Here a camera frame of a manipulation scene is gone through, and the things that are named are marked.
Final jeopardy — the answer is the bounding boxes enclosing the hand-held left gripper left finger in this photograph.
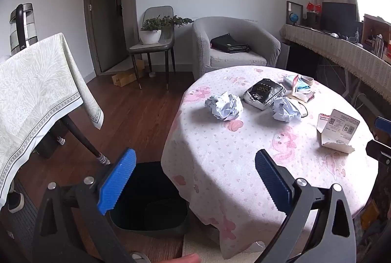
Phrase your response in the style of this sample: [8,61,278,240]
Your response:
[32,148,144,263]

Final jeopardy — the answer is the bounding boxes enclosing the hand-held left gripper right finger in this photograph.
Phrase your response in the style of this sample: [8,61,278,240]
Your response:
[255,149,357,263]

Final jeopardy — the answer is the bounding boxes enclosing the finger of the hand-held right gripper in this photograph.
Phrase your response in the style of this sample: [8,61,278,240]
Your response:
[375,116,391,133]
[366,139,391,166]

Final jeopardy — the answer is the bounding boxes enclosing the black trash bin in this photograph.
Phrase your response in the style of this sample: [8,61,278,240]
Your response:
[110,160,190,233]

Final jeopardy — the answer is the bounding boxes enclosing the torn white cardboard box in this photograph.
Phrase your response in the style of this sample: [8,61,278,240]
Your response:
[316,109,360,154]

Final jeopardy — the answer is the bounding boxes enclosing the white paper ball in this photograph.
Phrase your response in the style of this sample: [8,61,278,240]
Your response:
[271,96,303,123]
[205,91,244,121]

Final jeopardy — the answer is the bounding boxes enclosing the black tissue packet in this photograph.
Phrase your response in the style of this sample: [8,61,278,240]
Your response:
[243,79,286,111]

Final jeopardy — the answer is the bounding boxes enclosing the small red white carton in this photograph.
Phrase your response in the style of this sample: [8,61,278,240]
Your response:
[292,74,315,103]

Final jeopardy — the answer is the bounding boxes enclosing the person's left hand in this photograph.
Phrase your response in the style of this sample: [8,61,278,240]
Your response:
[165,253,200,263]

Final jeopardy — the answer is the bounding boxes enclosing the round table pink cloth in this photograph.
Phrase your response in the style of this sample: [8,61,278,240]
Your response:
[161,65,379,260]

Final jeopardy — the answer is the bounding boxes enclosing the dark wooden table leg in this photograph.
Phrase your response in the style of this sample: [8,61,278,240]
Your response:
[63,114,112,167]

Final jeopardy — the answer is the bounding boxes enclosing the side desk with fringe cloth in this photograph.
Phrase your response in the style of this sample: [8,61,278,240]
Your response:
[280,24,391,101]

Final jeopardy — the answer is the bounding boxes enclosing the open brown cardboard box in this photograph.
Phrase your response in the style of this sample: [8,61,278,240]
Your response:
[362,14,391,52]

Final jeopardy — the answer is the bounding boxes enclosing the beige floor mat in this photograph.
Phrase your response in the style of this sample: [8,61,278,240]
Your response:
[182,232,266,263]

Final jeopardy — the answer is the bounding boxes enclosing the flat cardboard box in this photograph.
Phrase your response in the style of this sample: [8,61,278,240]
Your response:
[111,59,145,88]

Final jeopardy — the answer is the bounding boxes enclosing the dark shoe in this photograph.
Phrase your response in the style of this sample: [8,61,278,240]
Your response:
[8,191,25,214]

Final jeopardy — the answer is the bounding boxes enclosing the black monitor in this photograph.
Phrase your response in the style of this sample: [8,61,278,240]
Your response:
[322,2,357,34]

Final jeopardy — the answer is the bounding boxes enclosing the dark speaker box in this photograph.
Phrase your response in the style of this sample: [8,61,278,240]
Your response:
[307,11,321,28]

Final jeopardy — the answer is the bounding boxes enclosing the grey dining chair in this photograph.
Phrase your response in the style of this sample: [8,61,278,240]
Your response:
[128,6,176,91]

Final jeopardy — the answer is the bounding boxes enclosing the black bag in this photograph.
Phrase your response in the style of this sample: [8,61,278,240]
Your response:
[210,33,251,54]

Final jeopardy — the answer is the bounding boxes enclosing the potted plant in white pot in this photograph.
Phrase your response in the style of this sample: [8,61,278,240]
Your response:
[139,15,194,45]

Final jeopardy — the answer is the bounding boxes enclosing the grey armchair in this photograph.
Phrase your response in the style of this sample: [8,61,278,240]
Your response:
[192,16,281,81]

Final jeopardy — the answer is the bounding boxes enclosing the grey door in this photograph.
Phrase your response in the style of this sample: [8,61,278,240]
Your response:
[89,0,122,72]

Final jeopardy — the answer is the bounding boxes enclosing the glass electric kettle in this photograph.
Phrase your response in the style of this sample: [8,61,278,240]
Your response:
[9,3,39,56]

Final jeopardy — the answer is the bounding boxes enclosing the dark picture frame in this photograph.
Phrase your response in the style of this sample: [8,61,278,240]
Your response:
[286,0,304,26]

